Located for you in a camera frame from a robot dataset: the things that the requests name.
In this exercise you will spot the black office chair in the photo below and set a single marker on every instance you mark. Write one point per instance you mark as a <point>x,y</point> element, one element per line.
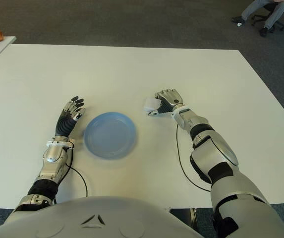
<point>259,17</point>

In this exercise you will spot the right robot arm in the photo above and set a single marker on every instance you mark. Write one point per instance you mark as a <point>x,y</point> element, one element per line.
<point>218,161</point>

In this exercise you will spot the white charger block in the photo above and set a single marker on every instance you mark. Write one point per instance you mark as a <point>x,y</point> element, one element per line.
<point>151,104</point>

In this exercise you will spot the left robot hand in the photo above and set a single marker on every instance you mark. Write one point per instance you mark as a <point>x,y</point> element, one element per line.
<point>66,121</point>

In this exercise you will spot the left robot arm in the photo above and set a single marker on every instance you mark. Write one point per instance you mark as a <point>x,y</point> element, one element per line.
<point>50,163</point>

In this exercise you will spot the grey robot torso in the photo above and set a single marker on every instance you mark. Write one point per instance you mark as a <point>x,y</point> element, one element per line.
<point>94,218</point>

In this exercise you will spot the dark stand under table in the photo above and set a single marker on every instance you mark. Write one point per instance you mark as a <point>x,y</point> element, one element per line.
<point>184,218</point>

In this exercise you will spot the blue plastic plate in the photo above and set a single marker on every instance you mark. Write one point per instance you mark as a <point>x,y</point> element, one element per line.
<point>109,136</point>

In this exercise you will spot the seated person grey trousers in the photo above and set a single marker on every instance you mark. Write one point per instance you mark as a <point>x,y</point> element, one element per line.
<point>274,13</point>

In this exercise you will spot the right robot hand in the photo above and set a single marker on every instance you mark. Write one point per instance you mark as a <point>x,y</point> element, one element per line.
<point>170,100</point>

